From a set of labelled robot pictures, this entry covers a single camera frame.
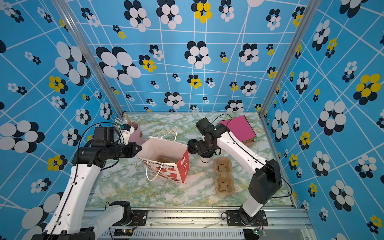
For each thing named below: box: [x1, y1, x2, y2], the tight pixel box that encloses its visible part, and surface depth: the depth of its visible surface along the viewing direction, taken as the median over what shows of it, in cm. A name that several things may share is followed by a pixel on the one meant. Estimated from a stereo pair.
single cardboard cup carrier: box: [155, 156, 172, 163], surface depth 92 cm
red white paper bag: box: [136, 126, 190, 185], surface depth 77 cm
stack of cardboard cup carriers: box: [213, 157, 235, 196], surface depth 84 cm
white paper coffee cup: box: [200, 151, 214, 164], surface depth 86 cm
